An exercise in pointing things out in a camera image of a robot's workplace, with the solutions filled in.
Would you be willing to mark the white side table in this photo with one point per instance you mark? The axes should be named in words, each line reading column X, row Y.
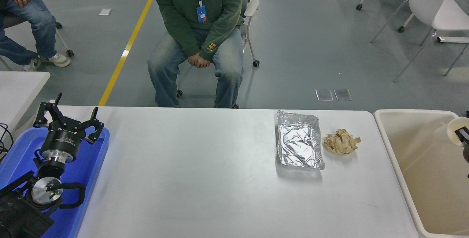
column 18, row 91

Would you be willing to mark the large pale plastic bin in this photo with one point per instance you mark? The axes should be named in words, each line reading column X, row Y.
column 414, row 139

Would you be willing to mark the white paper cup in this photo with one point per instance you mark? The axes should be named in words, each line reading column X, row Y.
column 458, row 122

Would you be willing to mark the blue plastic tray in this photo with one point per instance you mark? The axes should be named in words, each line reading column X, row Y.
column 91, row 164

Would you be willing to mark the person's left hand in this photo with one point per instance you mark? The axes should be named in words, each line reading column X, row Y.
column 206, row 62

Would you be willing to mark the clear floor plate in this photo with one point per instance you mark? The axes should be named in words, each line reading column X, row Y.
column 342, row 94
column 324, row 95

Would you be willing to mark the silver foil tray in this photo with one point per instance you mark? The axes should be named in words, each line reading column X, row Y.
column 298, row 142

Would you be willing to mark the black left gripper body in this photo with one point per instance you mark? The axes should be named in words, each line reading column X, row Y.
column 62, row 141

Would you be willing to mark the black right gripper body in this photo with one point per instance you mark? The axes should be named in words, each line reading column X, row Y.
column 466, row 152

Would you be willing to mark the white metal floor foot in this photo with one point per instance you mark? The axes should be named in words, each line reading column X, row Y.
column 454, row 40

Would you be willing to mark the crumpled tan paper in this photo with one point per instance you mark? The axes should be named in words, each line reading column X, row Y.
column 341, row 142

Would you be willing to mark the white chair with casters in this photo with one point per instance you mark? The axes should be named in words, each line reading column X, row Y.
column 251, row 7

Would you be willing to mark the seated person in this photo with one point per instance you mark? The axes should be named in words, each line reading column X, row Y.
column 33, row 22
column 183, row 22

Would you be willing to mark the person's right hand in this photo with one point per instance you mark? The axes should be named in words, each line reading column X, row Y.
column 195, row 60

